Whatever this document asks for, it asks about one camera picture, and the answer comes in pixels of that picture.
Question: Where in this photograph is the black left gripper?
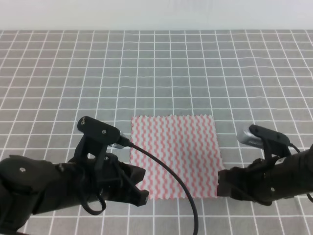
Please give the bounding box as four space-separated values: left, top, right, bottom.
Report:
57 154 149 208

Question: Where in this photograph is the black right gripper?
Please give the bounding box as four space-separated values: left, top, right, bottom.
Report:
217 158 276 206

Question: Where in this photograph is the pink white wavy towel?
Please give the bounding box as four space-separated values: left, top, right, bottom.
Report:
130 115 224 199

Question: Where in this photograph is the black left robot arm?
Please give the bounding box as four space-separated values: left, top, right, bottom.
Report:
0 154 149 235

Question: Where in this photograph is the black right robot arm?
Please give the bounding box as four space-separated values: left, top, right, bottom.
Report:
217 147 313 206

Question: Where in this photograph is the grey grid tablecloth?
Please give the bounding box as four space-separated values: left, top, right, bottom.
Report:
0 30 313 235

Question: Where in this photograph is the black left camera cable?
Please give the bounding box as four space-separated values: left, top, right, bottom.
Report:
80 137 199 235

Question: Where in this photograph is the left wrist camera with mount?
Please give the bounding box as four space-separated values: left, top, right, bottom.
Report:
70 116 131 186

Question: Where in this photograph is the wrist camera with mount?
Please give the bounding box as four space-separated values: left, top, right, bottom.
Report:
70 116 131 186
237 124 291 161

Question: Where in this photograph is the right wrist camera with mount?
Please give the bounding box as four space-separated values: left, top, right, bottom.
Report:
237 124 291 161

